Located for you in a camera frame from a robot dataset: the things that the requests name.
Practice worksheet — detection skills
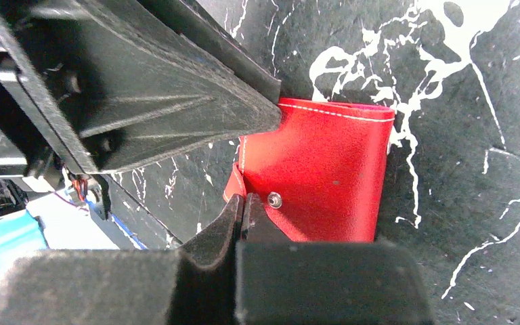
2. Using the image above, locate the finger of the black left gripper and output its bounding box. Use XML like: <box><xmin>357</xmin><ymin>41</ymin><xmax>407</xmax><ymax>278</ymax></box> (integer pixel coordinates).
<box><xmin>0</xmin><ymin>0</ymin><xmax>283</xmax><ymax>176</ymax></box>
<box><xmin>140</xmin><ymin>0</ymin><xmax>281</xmax><ymax>104</ymax></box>

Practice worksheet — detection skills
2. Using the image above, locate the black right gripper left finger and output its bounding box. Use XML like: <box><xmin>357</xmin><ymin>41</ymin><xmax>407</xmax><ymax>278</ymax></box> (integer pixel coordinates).
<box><xmin>0</xmin><ymin>195</ymin><xmax>244</xmax><ymax>324</ymax></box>

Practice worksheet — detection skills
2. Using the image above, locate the red card holder wallet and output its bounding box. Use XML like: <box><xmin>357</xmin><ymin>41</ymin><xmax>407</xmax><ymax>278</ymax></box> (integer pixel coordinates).
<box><xmin>223</xmin><ymin>97</ymin><xmax>395</xmax><ymax>242</ymax></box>

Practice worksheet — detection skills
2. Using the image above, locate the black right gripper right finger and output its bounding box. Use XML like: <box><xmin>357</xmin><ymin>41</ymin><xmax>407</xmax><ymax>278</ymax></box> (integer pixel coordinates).
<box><xmin>235</xmin><ymin>194</ymin><xmax>435</xmax><ymax>324</ymax></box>

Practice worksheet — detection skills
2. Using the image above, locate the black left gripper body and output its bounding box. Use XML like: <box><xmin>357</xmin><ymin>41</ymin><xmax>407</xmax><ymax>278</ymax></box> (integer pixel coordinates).
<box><xmin>0</xmin><ymin>1</ymin><xmax>85</xmax><ymax>182</ymax></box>

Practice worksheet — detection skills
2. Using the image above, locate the blue plastic bin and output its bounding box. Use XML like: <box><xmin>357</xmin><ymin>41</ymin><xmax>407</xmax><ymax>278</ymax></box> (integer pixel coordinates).
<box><xmin>0</xmin><ymin>209</ymin><xmax>49</xmax><ymax>273</ymax></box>

